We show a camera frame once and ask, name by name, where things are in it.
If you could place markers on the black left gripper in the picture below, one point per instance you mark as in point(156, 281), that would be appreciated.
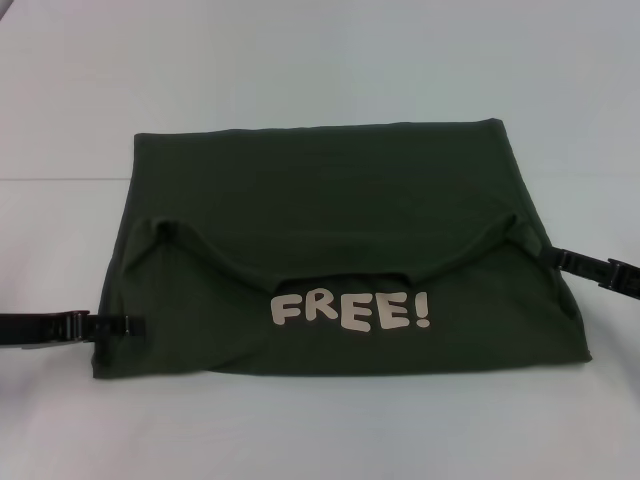
point(27, 330)

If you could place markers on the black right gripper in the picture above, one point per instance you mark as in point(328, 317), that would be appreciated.
point(627, 277)

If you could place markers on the dark green t-shirt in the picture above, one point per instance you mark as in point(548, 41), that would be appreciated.
point(340, 250)

